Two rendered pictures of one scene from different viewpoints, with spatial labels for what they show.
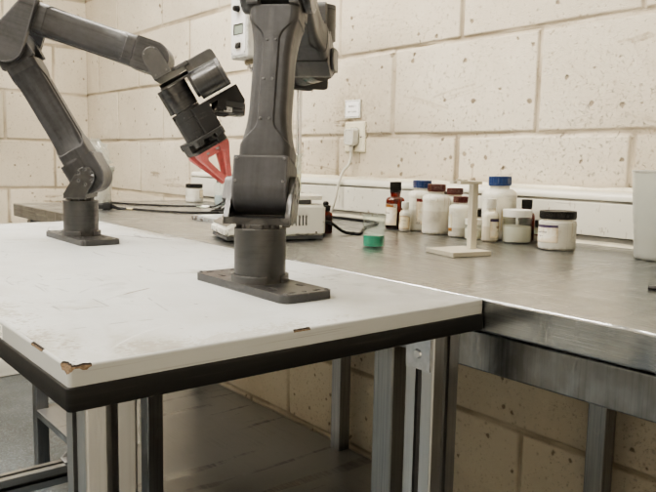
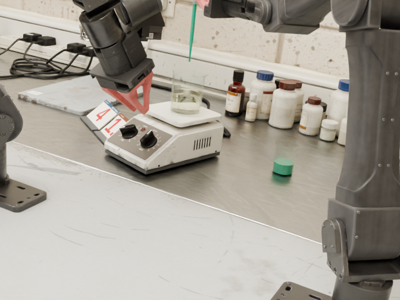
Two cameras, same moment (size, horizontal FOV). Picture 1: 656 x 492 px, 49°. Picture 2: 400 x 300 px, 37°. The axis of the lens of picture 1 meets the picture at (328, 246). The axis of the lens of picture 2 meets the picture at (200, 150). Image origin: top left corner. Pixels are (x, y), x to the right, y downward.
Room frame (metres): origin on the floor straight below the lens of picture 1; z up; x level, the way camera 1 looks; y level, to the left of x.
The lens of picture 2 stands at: (0.42, 0.52, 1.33)
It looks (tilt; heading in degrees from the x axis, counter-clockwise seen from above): 20 degrees down; 335
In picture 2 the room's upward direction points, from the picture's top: 7 degrees clockwise
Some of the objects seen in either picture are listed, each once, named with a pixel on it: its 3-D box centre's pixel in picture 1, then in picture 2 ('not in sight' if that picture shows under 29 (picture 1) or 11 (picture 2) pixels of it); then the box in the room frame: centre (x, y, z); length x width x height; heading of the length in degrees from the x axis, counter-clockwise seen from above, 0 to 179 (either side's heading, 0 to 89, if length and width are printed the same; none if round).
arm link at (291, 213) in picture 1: (259, 201); (363, 248); (0.88, 0.08, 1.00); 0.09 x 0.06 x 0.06; 81
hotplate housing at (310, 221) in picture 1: (272, 218); (169, 135); (1.44, 0.11, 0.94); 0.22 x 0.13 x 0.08; 112
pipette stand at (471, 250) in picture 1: (459, 216); not in sight; (1.24, -0.23, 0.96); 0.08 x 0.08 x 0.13; 27
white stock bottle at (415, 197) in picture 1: (421, 205); (262, 94); (1.65, -0.21, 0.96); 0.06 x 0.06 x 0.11
